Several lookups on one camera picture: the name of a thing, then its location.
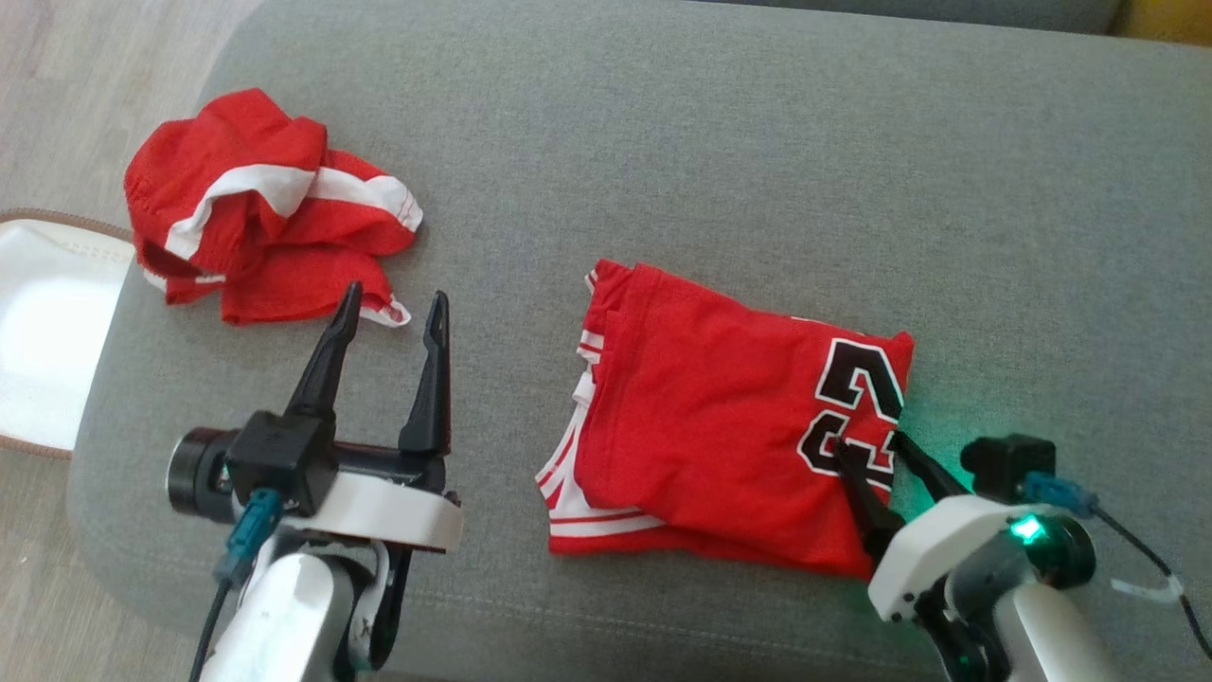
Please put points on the red basketball jersey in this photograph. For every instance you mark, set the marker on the red basketball jersey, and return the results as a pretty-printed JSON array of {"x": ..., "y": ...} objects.
[{"x": 710, "y": 426}]

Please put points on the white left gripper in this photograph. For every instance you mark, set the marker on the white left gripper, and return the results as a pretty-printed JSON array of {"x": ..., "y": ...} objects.
[{"x": 388, "y": 507}]

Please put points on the red shorts with white stripe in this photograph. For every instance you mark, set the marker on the red shorts with white stripe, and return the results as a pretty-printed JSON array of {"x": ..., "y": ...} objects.
[{"x": 246, "y": 142}]

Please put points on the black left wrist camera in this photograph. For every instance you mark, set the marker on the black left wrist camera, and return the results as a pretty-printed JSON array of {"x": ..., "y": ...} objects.
[{"x": 279, "y": 455}]

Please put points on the grey sofa seat cushion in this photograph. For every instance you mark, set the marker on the grey sofa seat cushion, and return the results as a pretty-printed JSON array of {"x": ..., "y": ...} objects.
[{"x": 663, "y": 142}]

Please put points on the white laundry basket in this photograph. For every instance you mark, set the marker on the white laundry basket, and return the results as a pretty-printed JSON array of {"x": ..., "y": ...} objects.
[{"x": 52, "y": 332}]

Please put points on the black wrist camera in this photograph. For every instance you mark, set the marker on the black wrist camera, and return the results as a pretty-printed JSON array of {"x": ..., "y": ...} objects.
[
  {"x": 279, "y": 455},
  {"x": 1004, "y": 464}
]

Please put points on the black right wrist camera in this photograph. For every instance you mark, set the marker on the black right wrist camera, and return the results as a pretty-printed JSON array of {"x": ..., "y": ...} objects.
[{"x": 1004, "y": 464}]

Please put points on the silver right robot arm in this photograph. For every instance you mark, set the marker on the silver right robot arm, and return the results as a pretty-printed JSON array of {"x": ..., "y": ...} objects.
[{"x": 1051, "y": 616}]

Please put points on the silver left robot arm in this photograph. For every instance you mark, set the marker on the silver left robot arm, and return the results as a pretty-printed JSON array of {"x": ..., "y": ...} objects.
[{"x": 284, "y": 616}]

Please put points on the yellow sofa cushion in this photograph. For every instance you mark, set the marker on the yellow sofa cushion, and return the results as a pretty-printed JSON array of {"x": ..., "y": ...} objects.
[{"x": 1169, "y": 17}]

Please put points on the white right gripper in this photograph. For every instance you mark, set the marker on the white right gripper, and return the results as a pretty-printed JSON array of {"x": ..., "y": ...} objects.
[{"x": 923, "y": 549}]

